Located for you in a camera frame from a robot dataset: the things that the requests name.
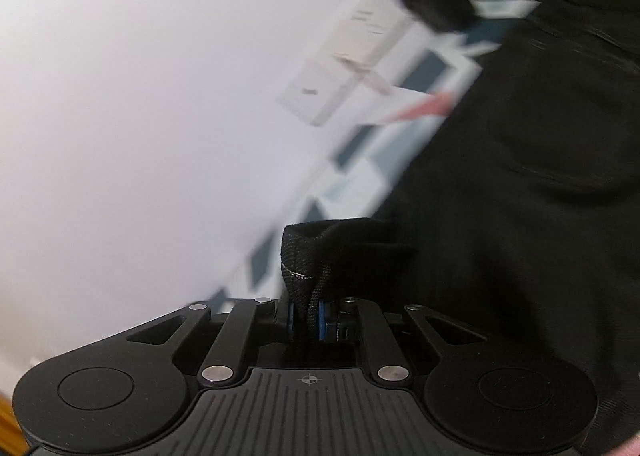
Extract black pants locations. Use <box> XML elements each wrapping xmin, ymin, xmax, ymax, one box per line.
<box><xmin>280</xmin><ymin>0</ymin><xmax>640</xmax><ymax>454</ymax></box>

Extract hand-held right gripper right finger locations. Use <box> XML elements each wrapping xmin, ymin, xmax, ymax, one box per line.
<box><xmin>316</xmin><ymin>296</ymin><xmax>490</xmax><ymax>383</ymax></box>

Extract white paper sheet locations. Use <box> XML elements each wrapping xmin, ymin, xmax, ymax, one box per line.
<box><xmin>327</xmin><ymin>1</ymin><xmax>416</xmax><ymax>70</ymax></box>

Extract white network cable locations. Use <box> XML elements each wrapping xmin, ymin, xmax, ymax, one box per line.
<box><xmin>332</xmin><ymin>52</ymin><xmax>436</xmax><ymax>100</ymax></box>

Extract red strap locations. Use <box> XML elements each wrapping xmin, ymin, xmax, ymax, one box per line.
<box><xmin>382</xmin><ymin>90</ymin><xmax>457</xmax><ymax>126</ymax></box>

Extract white coaxial wall plate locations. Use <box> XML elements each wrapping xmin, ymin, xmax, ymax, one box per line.
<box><xmin>276</xmin><ymin>60</ymin><xmax>361</xmax><ymax>128</ymax></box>

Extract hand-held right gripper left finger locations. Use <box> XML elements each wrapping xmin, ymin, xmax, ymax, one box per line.
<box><xmin>127</xmin><ymin>296</ymin><xmax>297</xmax><ymax>390</ymax></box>

